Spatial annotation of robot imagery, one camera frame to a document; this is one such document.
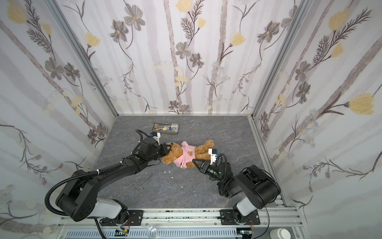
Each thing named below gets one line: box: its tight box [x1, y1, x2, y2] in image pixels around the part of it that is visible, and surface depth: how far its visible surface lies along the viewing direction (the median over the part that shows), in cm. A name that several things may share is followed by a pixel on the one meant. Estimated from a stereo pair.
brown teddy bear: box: [162, 139, 215, 168], surface depth 85 cm
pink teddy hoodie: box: [173, 141, 196, 169], surface depth 84 cm
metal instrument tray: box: [151, 122, 180, 133], surface depth 114 cm
